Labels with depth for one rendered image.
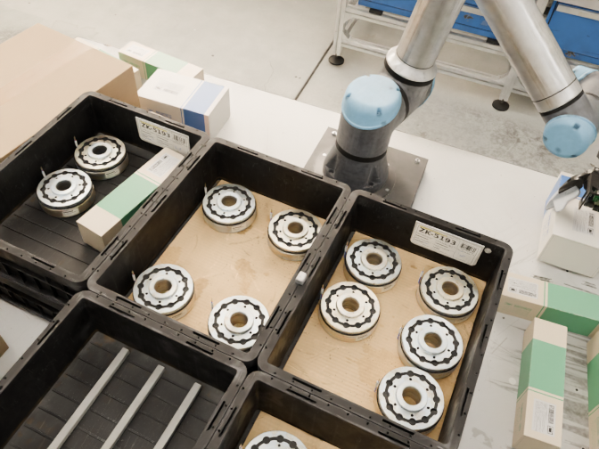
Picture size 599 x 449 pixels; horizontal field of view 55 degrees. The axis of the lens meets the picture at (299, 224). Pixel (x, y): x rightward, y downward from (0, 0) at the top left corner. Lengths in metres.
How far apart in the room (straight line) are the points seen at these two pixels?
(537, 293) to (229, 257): 0.61
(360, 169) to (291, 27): 2.06
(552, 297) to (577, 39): 1.68
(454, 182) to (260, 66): 1.68
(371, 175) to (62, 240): 0.65
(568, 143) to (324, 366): 0.54
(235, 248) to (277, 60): 2.00
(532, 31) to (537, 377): 0.59
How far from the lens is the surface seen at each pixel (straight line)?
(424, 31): 1.23
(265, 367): 0.85
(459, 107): 2.88
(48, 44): 1.53
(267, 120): 1.55
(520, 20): 1.01
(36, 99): 1.37
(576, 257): 1.34
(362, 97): 1.20
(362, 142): 1.22
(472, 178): 1.49
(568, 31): 2.75
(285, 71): 2.93
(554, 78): 1.03
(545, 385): 1.14
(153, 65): 1.65
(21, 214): 1.23
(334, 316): 0.98
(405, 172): 1.39
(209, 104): 1.46
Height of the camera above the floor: 1.70
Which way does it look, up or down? 50 degrees down
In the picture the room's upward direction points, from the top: 5 degrees clockwise
